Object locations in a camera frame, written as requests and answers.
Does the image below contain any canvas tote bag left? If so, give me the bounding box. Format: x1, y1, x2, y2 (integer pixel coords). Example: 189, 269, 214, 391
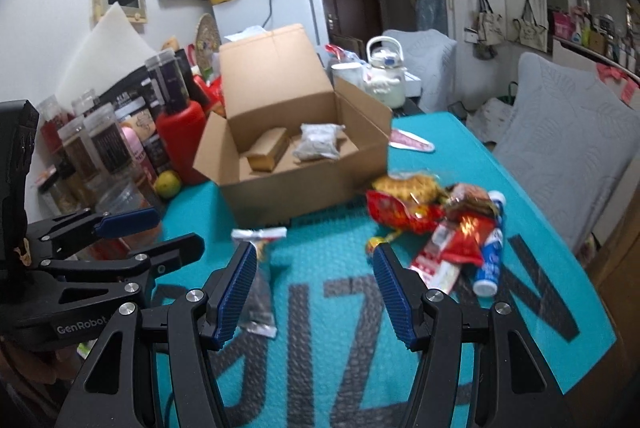
476, 0, 504, 47

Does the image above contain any yellow waffle snack bag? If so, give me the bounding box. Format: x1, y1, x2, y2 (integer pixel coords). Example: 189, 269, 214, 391
372, 174, 446, 204

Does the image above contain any white mini fridge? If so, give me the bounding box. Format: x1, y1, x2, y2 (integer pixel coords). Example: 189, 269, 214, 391
213, 0, 330, 56

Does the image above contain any grey covered chair far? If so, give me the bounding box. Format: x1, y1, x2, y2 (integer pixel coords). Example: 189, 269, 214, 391
383, 29, 457, 113

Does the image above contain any clear spice jar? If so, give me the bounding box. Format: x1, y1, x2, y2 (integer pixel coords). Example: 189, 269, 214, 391
84, 103, 132, 176

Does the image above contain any pink white flat pouch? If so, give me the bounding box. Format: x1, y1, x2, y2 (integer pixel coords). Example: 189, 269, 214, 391
388, 129, 435, 154

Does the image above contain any white foam board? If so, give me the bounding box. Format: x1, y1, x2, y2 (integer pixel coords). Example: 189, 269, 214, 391
54, 3, 156, 110

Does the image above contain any dark lidded jar tall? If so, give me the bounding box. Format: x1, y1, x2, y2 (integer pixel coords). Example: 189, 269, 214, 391
144, 49, 190, 114

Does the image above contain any clear plastic snack wrapper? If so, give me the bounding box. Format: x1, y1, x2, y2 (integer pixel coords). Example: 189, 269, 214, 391
231, 226, 288, 339

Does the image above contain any white snack bag in box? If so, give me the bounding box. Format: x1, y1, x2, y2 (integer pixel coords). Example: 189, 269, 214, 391
293, 124, 345, 162

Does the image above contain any peanut snack bag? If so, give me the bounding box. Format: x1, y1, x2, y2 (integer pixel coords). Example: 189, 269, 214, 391
442, 183, 499, 219

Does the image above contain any woven round tray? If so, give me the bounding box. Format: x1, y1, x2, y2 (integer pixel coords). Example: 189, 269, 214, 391
194, 13, 220, 73

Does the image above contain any grey leaf-pattern chair near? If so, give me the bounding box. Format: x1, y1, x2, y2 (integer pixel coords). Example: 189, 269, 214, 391
494, 53, 639, 252

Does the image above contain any green yellow fruit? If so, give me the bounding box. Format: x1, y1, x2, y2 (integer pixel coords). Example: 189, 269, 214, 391
153, 170, 182, 200

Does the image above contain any canvas tote bag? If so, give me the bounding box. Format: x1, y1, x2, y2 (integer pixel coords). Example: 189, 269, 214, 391
476, 0, 504, 47
512, 0, 548, 52

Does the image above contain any small brown box inside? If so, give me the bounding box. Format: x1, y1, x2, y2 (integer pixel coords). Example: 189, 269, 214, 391
245, 127, 290, 172

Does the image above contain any red shiny snack bag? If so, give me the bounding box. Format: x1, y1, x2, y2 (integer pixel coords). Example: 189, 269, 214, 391
366, 190, 445, 235

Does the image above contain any open cardboard box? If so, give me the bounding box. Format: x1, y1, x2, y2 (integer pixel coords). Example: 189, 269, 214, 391
193, 24, 393, 229

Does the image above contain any pink bottle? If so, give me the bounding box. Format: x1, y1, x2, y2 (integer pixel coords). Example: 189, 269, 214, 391
122, 126, 157, 184

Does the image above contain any canvas tote bag right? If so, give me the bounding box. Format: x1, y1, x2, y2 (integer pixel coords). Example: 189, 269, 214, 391
512, 0, 548, 52

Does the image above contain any red white flat snack packet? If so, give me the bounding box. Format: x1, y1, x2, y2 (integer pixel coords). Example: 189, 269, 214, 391
410, 212, 496, 295

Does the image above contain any cream white kettle pot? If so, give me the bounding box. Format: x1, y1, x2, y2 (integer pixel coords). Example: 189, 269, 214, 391
363, 36, 406, 110

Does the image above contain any blue effervescent tablet tube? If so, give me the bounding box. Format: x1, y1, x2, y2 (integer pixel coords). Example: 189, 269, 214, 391
472, 191, 506, 298

